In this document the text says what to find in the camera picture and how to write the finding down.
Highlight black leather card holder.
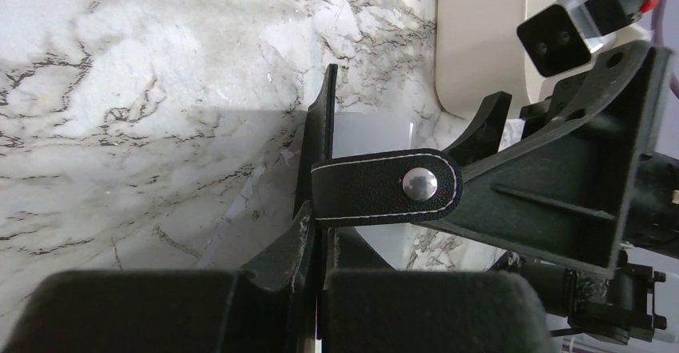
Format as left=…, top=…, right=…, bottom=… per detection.
left=293, top=63, right=463, bottom=227

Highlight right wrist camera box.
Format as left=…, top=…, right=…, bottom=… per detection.
left=516, top=0, right=662, bottom=78

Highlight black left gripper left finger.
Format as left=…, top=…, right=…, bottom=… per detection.
left=4, top=204, right=315, bottom=352

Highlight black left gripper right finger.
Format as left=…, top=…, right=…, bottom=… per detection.
left=319, top=228, right=555, bottom=352

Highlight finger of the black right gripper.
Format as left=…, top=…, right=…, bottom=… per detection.
left=443, top=91, right=512, bottom=166

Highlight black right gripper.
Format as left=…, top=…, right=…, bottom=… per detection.
left=424, top=41, right=678, bottom=344

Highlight cream oblong plastic tray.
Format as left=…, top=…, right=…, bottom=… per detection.
left=435, top=0, right=650, bottom=119

